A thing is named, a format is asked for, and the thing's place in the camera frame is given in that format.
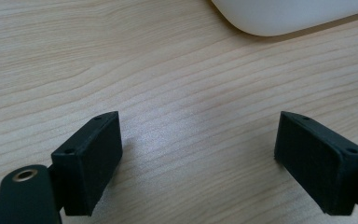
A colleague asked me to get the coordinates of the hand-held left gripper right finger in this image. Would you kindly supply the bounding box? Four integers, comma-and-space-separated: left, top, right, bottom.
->
273, 110, 358, 217

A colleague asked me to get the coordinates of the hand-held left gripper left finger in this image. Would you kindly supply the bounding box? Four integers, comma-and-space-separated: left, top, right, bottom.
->
50, 110, 124, 217

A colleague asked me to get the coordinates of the white plastic bin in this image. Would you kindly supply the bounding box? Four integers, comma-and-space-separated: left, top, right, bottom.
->
211, 0, 358, 37

